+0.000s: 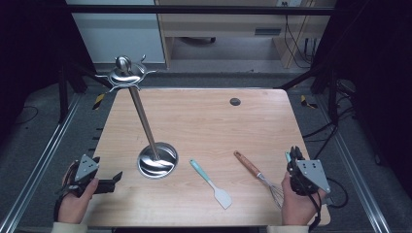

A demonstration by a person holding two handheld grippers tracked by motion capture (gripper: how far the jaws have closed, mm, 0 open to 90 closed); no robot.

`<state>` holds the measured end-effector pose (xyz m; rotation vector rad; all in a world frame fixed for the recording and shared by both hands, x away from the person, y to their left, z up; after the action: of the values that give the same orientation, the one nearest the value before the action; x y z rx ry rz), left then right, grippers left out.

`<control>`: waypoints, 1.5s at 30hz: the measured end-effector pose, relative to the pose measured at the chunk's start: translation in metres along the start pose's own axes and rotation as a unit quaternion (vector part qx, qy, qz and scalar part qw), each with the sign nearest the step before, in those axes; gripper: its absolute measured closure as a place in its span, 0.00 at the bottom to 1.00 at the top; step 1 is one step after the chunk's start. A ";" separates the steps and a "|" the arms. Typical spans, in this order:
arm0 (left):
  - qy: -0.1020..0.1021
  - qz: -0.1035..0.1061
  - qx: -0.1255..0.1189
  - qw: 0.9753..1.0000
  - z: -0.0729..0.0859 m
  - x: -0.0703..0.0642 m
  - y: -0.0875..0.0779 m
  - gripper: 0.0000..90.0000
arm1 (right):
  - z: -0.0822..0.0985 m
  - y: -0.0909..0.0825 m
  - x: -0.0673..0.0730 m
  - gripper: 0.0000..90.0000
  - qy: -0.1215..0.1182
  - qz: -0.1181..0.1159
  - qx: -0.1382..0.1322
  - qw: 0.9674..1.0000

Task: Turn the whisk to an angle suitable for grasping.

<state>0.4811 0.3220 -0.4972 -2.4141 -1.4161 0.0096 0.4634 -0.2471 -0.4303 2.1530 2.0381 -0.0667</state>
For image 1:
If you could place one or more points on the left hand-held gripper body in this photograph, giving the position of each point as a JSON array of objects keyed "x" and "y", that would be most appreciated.
[{"x": 85, "y": 168}]

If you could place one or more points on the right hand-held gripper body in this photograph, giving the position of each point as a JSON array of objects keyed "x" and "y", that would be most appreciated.
[{"x": 311, "y": 174}]

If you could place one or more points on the steel utensil rack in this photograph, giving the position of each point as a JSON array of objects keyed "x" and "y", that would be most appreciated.
[{"x": 142, "y": 119}]

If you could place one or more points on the person's left hand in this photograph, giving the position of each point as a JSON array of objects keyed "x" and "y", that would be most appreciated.
[{"x": 76, "y": 207}]

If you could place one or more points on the person's right hand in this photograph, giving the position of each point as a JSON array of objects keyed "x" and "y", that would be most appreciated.
[{"x": 296, "y": 207}]

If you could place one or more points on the yellow black tape piece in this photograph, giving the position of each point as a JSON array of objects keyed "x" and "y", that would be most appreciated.
[
  {"x": 98, "y": 101},
  {"x": 306, "y": 102}
]

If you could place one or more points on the black metal stand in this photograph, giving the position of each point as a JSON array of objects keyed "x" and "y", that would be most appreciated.
[
  {"x": 332, "y": 93},
  {"x": 63, "y": 97}
]

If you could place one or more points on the grey table grommet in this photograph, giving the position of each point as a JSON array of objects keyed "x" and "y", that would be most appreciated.
[{"x": 235, "y": 102}]

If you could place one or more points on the white cabinet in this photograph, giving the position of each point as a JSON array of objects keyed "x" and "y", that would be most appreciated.
[{"x": 123, "y": 35}]

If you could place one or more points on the light wooden desk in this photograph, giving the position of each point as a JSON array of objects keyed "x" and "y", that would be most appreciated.
[{"x": 220, "y": 24}]

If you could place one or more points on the aluminium floor rail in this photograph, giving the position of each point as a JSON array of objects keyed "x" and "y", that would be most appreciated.
[
  {"x": 353, "y": 168},
  {"x": 48, "y": 152}
]

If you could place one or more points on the white wall socket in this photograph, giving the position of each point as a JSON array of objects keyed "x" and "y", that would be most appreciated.
[{"x": 288, "y": 3}]

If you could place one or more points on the black frame bar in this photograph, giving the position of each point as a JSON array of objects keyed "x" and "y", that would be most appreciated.
[{"x": 194, "y": 9}]

